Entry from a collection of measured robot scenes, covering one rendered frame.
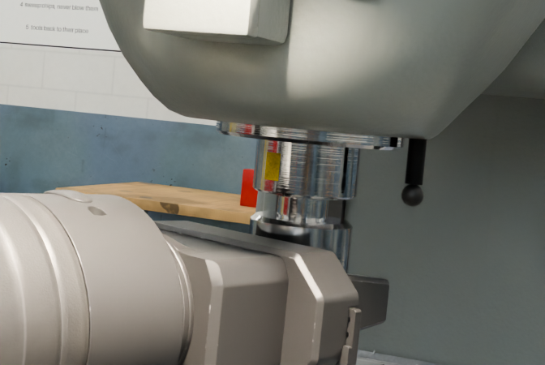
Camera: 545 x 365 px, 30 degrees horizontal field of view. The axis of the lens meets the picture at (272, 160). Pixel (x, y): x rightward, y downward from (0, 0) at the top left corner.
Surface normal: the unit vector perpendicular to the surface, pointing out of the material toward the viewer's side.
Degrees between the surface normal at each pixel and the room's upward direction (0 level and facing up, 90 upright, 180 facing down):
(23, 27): 90
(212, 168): 90
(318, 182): 90
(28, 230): 38
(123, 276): 59
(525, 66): 117
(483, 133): 90
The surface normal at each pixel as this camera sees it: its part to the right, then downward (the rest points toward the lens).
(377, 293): 0.73, 0.11
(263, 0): 0.93, 0.11
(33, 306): 0.72, -0.22
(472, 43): 0.66, 0.54
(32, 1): -0.36, 0.02
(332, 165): 0.47, 0.09
